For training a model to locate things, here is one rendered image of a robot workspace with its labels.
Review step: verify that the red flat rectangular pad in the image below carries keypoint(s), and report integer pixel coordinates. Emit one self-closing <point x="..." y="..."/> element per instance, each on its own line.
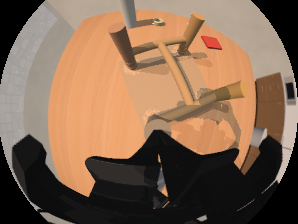
<point x="211" y="42"/>

